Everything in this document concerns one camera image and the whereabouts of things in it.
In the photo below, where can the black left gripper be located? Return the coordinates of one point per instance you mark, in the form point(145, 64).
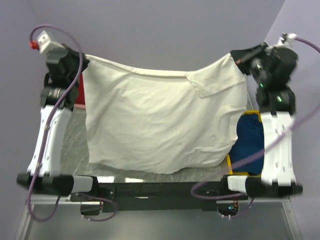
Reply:
point(74, 53)

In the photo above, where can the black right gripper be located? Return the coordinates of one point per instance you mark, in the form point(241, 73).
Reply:
point(242, 57)

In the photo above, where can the white t shirt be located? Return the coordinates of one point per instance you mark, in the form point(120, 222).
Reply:
point(162, 121)

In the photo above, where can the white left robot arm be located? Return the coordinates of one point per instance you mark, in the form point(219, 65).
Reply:
point(57, 101)

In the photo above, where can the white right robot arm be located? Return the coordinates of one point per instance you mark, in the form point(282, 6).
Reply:
point(277, 109)

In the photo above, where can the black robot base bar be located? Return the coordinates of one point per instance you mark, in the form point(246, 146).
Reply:
point(140, 196)

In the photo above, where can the red folded t shirt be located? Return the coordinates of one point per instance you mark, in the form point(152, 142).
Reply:
point(80, 100)

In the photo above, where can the pink folded t shirt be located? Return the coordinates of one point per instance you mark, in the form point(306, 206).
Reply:
point(80, 106)

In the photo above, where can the yellow plastic bin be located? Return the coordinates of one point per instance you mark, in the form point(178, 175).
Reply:
point(240, 160)

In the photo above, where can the blue t shirt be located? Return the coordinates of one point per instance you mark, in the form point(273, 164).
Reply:
point(248, 142)

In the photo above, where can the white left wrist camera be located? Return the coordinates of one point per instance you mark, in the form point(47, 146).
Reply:
point(44, 43)

